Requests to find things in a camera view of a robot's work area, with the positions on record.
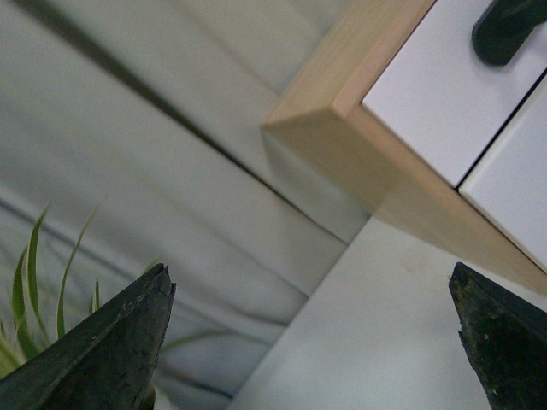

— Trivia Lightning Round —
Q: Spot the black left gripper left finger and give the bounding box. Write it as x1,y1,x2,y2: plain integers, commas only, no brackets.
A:
1,264,175,409

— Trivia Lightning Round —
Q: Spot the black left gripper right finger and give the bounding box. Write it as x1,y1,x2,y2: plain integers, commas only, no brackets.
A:
449,262,546,409

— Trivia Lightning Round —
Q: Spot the white drawer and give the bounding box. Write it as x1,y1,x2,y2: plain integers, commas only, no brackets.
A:
362,0,546,186
460,79,546,269

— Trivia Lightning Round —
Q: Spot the light wooden drawer cabinet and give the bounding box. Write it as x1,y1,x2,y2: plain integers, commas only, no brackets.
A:
262,1,546,294

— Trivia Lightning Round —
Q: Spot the white plastic flower pot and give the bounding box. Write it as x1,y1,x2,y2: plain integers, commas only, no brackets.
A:
146,386,171,410

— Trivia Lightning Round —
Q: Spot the green spider plant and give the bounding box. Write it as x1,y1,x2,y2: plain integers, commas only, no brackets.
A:
0,204,240,379

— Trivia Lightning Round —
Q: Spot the grey curtain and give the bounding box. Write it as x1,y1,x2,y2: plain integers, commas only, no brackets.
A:
1,1,368,409

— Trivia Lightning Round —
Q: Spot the black drawer handle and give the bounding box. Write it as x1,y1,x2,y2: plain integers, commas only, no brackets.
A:
471,0,546,67

